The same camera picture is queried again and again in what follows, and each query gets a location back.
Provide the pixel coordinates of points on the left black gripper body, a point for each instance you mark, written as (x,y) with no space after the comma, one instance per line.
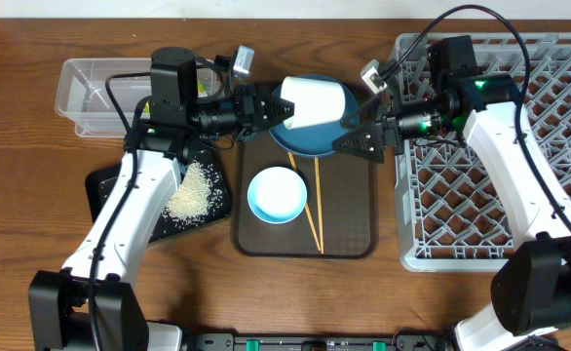
(222,116)

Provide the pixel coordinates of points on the rice pile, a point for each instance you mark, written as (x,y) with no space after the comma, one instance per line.
(196,198)

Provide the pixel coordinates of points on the pale green plastic cup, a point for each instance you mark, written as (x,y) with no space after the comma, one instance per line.
(316,102)

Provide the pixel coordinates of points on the brown serving tray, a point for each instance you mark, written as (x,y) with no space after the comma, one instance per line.
(349,206)

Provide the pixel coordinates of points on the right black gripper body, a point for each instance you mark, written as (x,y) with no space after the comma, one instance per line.
(419,119)

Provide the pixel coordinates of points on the dark blue plate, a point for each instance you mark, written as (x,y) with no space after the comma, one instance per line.
(313,141)

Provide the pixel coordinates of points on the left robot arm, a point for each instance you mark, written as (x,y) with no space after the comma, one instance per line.
(90,304)

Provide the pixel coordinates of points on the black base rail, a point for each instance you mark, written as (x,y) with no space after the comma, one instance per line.
(229,342)

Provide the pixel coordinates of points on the clear plastic waste bin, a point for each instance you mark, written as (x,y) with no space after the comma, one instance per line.
(82,98)

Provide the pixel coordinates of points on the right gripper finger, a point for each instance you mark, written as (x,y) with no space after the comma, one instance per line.
(369,111)
(365,141)

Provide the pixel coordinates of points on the left wooden chopstick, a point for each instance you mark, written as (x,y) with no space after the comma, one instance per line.
(306,207)

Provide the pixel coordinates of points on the black plastic tray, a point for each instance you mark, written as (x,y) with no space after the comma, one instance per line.
(99,185)

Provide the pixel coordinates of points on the wooden chopstick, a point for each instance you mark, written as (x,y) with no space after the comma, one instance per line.
(319,204)
(306,207)

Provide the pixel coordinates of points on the grey dishwasher rack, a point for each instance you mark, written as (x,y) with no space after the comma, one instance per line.
(449,218)

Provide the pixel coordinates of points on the light blue bowl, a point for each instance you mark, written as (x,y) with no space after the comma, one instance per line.
(277,195)

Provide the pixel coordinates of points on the right wooden chopstick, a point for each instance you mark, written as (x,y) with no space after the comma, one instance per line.
(319,204)

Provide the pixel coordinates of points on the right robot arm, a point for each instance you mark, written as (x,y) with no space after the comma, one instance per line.
(531,293)

